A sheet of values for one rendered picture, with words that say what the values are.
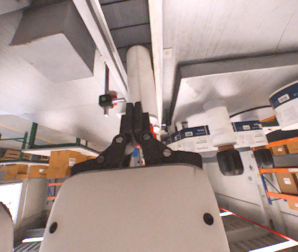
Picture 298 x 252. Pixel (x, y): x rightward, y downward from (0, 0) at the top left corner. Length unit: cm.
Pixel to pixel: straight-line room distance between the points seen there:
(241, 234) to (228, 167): 560
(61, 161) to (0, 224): 174
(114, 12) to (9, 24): 23
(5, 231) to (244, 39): 71
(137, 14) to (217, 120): 43
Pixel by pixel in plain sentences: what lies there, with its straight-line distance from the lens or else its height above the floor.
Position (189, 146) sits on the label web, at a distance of 73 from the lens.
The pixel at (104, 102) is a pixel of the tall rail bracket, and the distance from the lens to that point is 31.
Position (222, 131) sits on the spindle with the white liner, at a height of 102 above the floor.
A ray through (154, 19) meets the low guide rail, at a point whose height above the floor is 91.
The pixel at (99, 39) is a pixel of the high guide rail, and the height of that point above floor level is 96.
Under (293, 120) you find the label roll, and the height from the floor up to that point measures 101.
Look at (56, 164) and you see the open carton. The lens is 217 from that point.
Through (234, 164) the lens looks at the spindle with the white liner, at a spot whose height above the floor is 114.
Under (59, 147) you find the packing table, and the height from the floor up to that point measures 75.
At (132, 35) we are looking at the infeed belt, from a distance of 29.
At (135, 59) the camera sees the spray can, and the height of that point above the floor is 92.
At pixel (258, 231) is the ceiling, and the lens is 648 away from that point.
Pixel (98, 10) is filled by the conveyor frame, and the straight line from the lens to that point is 28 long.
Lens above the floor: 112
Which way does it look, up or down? 18 degrees down
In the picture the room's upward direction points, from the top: 175 degrees clockwise
